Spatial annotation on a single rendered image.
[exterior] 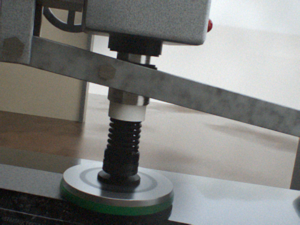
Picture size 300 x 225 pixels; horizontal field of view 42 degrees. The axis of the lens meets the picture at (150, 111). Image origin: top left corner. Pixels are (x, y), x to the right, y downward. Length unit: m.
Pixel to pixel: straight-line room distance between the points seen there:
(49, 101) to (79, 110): 0.44
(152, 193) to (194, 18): 0.31
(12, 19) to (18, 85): 5.32
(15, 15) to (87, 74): 0.14
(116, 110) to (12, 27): 0.22
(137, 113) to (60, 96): 5.09
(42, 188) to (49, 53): 0.27
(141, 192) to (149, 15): 0.31
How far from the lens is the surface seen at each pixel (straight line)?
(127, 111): 0.71
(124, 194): 0.70
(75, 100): 5.74
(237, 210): 0.81
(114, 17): 0.63
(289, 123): 0.79
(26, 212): 0.75
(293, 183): 2.06
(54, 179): 0.84
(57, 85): 5.78
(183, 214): 0.74
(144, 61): 0.72
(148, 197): 0.70
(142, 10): 0.63
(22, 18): 0.65
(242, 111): 0.74
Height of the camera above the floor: 1.08
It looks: 8 degrees down
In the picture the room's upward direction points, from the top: 8 degrees clockwise
